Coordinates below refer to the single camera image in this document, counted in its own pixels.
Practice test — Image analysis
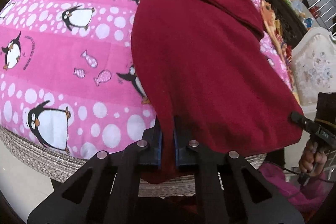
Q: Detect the person's right hand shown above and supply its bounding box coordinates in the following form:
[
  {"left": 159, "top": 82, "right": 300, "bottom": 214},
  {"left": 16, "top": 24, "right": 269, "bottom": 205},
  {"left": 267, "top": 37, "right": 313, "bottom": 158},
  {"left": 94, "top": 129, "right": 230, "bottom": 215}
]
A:
[{"left": 298, "top": 140, "right": 327, "bottom": 177}]

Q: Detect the metal stair railing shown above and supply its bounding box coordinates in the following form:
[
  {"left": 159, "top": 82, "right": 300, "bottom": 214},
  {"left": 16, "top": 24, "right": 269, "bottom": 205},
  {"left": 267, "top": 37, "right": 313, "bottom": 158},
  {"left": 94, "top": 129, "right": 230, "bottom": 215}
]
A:
[{"left": 302, "top": 0, "right": 336, "bottom": 35}]

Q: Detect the orange patterned blanket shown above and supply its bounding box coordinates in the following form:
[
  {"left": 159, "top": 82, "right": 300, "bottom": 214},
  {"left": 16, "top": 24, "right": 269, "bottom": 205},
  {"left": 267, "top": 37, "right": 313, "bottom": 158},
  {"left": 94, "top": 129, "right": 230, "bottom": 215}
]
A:
[{"left": 260, "top": 0, "right": 300, "bottom": 103}]

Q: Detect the pink sleeve forearm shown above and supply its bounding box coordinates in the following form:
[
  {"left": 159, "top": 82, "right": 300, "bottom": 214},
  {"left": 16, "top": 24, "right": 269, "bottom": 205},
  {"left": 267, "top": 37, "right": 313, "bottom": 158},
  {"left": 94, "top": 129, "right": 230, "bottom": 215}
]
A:
[{"left": 259, "top": 162, "right": 328, "bottom": 223}]

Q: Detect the white upholstered chair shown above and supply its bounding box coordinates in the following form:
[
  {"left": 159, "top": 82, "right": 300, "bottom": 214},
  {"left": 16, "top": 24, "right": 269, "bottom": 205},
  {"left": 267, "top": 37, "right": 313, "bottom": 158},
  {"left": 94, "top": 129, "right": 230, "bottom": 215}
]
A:
[{"left": 291, "top": 27, "right": 335, "bottom": 107}]

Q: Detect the dark red sweater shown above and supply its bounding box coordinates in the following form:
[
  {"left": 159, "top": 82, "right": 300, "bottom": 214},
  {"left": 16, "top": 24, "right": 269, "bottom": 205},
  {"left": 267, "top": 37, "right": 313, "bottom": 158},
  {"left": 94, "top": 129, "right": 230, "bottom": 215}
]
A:
[{"left": 131, "top": 0, "right": 302, "bottom": 183}]

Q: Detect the pink penguin blanket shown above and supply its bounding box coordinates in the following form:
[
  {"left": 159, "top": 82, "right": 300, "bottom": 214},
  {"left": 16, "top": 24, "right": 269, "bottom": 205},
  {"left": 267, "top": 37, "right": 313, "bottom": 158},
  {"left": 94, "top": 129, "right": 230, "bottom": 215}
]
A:
[{"left": 1, "top": 0, "right": 292, "bottom": 159}]

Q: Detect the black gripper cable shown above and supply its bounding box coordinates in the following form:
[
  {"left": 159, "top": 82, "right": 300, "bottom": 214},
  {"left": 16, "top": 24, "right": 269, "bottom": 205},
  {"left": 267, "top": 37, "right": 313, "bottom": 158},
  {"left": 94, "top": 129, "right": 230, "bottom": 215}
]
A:
[{"left": 283, "top": 165, "right": 336, "bottom": 184}]

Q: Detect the dark carved wooden cabinet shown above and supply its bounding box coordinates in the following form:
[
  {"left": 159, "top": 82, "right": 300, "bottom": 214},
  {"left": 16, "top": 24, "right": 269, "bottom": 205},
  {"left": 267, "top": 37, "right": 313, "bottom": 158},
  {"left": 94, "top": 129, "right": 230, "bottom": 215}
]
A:
[{"left": 264, "top": 0, "right": 307, "bottom": 48}]

